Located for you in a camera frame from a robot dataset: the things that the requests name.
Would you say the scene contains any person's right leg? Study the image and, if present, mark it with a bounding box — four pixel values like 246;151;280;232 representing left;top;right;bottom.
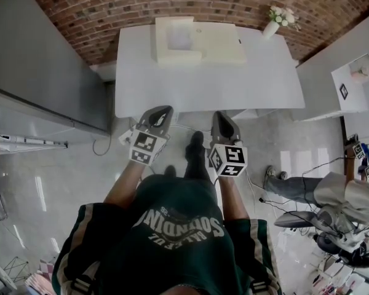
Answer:
183;130;211;181

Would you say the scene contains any grey looped cable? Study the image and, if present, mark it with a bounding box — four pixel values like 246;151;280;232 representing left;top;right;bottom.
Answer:
92;133;112;157

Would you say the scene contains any pink flower ornament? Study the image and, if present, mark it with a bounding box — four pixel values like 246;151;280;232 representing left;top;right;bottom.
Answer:
349;66;369;84

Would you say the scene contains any grey office chair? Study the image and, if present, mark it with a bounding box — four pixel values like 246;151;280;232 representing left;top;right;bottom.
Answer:
273;210;320;229

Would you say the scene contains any person's left forearm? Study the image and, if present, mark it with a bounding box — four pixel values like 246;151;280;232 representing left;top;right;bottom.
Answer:
102;159;152;210

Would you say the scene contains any white desk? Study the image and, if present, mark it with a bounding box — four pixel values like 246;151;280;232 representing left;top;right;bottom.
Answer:
114;25;306;119

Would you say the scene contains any person's green jersey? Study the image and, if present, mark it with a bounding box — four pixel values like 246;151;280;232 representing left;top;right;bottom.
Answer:
51;173;284;295

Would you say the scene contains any person's right forearm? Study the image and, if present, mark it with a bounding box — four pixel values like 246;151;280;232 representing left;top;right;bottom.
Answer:
216;174;251;222

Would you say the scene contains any white vase with flowers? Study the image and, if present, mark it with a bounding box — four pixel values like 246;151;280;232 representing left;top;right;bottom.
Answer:
261;5;300;41

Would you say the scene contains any pink checkered bag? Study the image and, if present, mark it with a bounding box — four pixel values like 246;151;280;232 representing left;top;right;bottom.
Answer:
24;254;66;295

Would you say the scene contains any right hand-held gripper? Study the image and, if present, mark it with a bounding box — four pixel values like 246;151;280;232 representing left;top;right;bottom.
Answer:
208;111;249;178

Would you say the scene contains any white metal shelf rack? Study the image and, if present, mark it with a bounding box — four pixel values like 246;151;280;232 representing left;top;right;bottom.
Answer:
0;130;69;157

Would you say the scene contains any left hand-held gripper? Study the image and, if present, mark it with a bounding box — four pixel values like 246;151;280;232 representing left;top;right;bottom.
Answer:
129;104;174;168

